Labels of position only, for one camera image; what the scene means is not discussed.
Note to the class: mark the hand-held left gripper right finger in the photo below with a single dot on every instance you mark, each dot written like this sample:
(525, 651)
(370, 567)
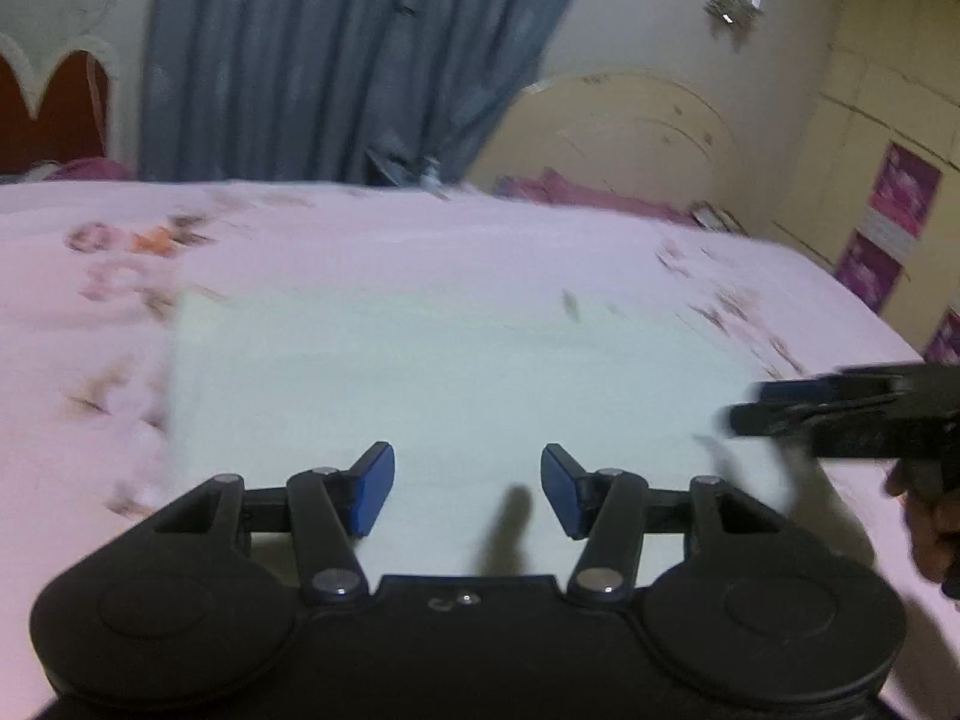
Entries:
(562, 489)

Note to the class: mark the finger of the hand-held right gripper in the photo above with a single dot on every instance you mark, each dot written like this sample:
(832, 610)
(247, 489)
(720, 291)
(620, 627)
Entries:
(772, 418)
(817, 388)

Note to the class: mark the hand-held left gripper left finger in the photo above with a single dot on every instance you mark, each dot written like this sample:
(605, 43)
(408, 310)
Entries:
(375, 486)

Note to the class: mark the light green knit sweater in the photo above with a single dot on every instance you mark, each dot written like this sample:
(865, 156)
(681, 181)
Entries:
(450, 390)

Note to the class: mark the person's right hand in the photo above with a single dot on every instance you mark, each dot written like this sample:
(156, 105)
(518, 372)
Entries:
(934, 532)

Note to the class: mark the floral patterned pillow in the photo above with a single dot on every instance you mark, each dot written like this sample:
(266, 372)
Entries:
(716, 217)

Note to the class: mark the bed with pink floral sheet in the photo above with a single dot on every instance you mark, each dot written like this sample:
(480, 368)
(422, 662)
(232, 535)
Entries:
(420, 247)

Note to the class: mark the pink pillow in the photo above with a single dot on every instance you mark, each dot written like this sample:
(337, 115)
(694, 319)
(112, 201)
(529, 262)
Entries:
(585, 191)

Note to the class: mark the small white bottle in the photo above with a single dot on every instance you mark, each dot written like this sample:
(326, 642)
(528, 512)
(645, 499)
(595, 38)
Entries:
(431, 178)

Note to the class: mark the cream wardrobe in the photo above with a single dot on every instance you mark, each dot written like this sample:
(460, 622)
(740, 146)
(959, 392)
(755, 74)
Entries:
(892, 82)

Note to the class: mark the cream arched headboard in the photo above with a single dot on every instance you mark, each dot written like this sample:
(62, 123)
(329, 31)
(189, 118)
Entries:
(622, 135)

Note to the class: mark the wide blue-grey curtain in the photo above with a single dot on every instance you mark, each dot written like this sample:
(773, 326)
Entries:
(330, 52)

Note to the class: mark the red heart-shaped headboard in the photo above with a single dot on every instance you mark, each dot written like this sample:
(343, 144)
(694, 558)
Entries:
(64, 112)

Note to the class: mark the glass wall lamp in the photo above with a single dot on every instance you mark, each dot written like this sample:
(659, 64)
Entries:
(733, 4)

